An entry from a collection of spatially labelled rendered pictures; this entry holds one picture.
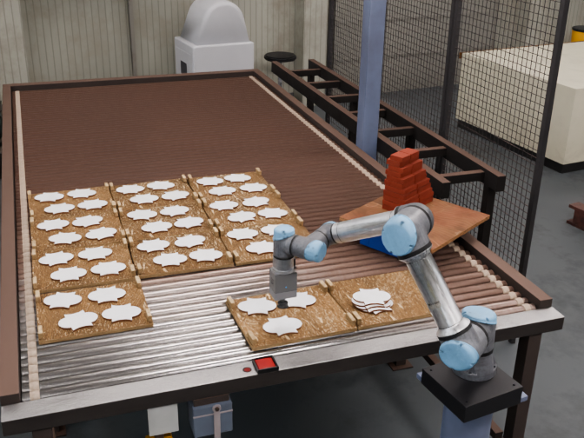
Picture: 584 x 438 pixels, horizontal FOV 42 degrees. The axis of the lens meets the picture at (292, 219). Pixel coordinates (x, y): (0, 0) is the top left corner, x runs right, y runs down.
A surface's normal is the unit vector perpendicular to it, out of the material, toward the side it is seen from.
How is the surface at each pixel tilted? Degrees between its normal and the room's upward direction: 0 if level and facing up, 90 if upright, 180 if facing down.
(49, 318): 0
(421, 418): 0
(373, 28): 90
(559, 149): 90
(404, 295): 0
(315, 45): 90
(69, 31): 90
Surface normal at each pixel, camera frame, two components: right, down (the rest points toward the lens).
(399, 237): -0.58, 0.23
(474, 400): -0.01, -0.91
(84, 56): 0.44, 0.37
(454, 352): -0.47, 0.47
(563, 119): -0.90, 0.16
